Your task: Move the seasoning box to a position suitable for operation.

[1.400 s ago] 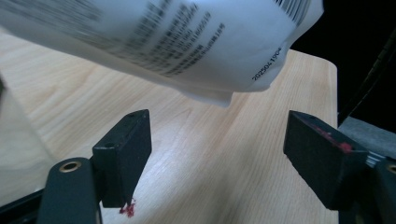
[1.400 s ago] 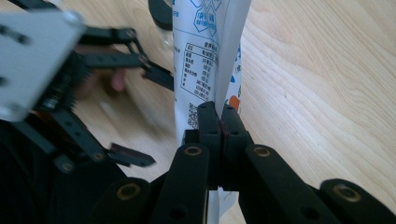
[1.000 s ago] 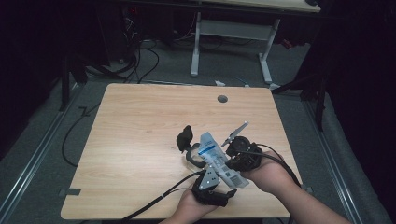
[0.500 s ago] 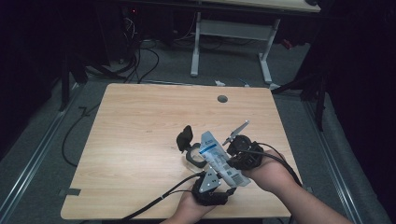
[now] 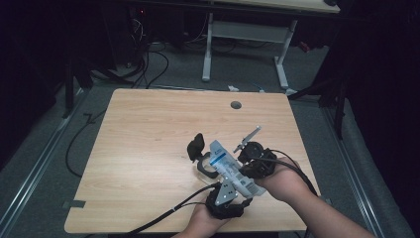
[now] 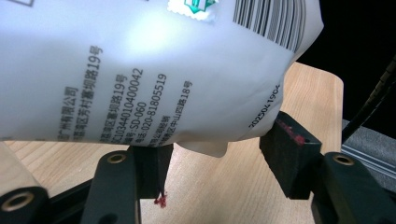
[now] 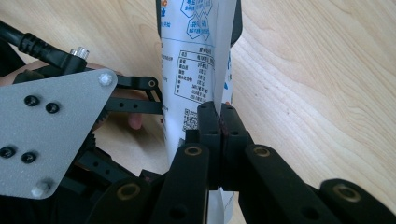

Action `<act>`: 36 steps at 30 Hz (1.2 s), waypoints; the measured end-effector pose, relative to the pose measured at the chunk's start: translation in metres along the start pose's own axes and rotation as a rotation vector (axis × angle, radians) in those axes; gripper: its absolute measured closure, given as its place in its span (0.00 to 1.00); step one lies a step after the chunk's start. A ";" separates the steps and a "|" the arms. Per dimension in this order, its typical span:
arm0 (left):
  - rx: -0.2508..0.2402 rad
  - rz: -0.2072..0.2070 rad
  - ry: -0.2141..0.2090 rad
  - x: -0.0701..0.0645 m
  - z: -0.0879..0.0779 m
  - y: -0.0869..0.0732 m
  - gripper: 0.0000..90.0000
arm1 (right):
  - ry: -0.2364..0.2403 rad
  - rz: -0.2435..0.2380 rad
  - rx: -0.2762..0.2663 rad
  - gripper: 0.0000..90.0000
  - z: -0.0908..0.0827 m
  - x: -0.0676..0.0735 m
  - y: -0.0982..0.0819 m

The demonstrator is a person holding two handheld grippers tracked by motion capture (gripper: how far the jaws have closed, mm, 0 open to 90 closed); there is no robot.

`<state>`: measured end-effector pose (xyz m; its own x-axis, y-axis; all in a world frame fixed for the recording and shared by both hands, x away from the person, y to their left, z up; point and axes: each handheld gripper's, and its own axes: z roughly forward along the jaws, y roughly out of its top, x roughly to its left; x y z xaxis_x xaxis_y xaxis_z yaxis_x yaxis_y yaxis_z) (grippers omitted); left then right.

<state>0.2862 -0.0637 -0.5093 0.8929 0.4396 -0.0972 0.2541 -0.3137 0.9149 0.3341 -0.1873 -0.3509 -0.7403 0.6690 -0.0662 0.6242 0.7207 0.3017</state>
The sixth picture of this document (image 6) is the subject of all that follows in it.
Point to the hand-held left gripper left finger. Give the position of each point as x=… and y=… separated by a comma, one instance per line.
x=149, y=171

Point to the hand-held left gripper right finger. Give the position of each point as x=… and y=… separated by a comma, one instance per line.
x=289, y=155

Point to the white plastic bag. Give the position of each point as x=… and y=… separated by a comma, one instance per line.
x=155, y=68

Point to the metal floor rail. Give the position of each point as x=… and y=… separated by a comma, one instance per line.
x=373, y=152

